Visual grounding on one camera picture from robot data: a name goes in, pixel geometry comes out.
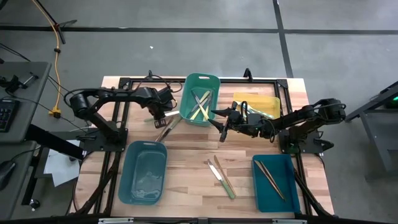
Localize green handled table knife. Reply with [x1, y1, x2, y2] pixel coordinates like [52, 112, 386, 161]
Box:
[207, 159, 236, 200]

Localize green handled cutlery piece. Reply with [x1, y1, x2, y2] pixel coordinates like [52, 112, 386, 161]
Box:
[158, 114, 183, 141]
[144, 110, 180, 123]

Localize black computer keyboard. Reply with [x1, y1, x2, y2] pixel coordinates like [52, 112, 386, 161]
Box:
[0, 99, 20, 134]

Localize large teal plastic bin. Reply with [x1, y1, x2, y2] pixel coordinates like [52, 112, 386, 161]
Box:
[118, 140, 169, 206]

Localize cream handled cutlery piece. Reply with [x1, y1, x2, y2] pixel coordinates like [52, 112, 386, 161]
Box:
[190, 91, 206, 113]
[189, 90, 211, 121]
[205, 91, 215, 121]
[198, 103, 210, 123]

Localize black support beam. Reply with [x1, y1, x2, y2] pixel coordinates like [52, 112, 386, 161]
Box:
[24, 124, 85, 161]

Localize grey desk top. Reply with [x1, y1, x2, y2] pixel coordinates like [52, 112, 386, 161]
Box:
[0, 61, 52, 144]
[0, 141, 38, 220]

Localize blue rectangular plastic bin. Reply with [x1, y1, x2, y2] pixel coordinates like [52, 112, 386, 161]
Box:
[251, 154, 302, 214]

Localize orange extension cable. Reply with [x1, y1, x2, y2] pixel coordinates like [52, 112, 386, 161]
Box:
[30, 0, 62, 119]

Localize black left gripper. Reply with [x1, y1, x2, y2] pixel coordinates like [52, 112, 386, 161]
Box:
[149, 88, 177, 129]

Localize black aluminium rig frame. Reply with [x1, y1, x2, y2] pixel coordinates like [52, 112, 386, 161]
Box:
[70, 76, 335, 218]

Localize green plastic bin with slot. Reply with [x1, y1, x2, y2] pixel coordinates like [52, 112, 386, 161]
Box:
[179, 72, 221, 128]

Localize grey side table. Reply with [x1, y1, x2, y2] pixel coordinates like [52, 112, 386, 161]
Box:
[341, 80, 398, 181]

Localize teal patterned handle cutlery piece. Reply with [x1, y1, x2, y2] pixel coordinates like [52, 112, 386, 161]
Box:
[247, 105, 268, 114]
[234, 101, 272, 118]

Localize black tool on desk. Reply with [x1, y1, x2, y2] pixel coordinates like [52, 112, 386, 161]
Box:
[0, 72, 40, 94]

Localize silver metal bracket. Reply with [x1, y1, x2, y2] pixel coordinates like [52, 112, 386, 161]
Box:
[98, 217, 134, 224]
[272, 218, 308, 224]

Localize yellow translucent plastic tray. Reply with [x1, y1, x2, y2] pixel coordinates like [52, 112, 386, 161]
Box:
[232, 91, 282, 120]

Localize silver cutlery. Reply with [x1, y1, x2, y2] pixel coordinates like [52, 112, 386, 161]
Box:
[248, 107, 276, 120]

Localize black computer mouse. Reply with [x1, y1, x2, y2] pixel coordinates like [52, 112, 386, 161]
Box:
[0, 160, 16, 191]

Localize white paper sheets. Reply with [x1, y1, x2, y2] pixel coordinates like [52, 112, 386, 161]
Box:
[43, 139, 82, 187]

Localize black tripod stand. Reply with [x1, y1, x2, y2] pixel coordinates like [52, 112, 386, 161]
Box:
[32, 0, 78, 45]

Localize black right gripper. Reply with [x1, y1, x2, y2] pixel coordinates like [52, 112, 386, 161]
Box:
[207, 101, 266, 142]

